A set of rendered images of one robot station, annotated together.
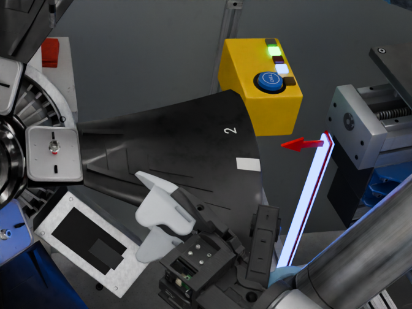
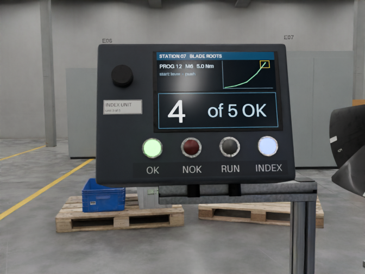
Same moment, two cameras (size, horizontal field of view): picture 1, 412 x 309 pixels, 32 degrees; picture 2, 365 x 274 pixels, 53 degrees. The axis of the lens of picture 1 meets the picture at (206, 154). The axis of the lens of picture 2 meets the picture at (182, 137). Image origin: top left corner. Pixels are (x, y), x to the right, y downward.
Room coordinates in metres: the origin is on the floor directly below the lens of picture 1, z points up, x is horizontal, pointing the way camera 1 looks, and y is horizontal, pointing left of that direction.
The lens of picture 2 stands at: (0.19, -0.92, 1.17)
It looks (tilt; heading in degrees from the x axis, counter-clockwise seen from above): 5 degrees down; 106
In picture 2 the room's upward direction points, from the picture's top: 1 degrees counter-clockwise
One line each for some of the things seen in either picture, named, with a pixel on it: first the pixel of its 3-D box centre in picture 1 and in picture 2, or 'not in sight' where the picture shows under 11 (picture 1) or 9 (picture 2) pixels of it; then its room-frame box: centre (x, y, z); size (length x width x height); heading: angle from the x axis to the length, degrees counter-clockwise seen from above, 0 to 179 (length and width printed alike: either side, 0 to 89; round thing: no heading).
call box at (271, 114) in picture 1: (257, 89); not in sight; (0.99, -0.07, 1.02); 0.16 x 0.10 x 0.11; 19
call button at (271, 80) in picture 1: (270, 81); not in sight; (0.95, -0.08, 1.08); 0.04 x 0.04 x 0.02
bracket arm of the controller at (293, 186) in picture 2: not in sight; (237, 191); (0.11, -0.37, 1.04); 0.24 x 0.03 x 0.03; 19
